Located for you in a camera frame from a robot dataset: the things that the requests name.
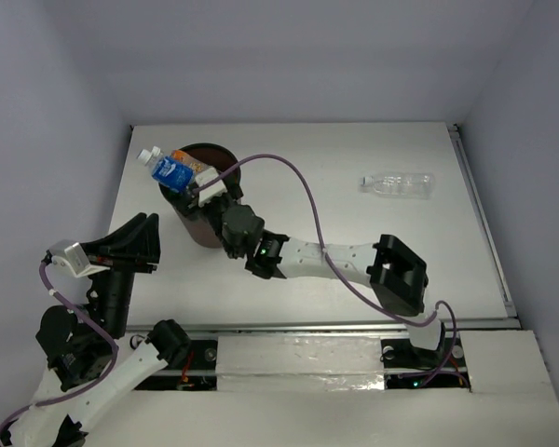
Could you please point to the brown cylindrical bin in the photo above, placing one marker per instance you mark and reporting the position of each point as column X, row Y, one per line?
column 215, row 156

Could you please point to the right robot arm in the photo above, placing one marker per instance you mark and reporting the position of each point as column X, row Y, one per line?
column 397, row 276

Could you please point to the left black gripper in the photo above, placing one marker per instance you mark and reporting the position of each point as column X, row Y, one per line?
column 128, row 264

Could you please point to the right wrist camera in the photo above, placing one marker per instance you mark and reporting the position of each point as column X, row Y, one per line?
column 206, row 186

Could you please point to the orange drink bottle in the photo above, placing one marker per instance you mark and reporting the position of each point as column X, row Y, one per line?
column 183, row 157

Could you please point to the clear unlabelled plastic bottle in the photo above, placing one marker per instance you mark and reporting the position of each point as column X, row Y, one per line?
column 399, row 185

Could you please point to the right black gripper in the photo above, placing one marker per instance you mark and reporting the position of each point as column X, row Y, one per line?
column 192, row 209

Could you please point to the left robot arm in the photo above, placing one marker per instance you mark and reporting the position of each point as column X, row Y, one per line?
column 84, row 377

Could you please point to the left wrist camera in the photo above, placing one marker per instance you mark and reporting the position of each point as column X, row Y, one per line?
column 69, row 258

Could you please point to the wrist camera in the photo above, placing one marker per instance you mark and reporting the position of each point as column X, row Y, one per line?
column 206, row 186
column 69, row 258

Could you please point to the metal base rail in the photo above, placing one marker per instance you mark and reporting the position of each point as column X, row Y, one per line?
column 311, row 360

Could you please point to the blue label clear bottle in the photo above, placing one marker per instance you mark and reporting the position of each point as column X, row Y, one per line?
column 165, row 170

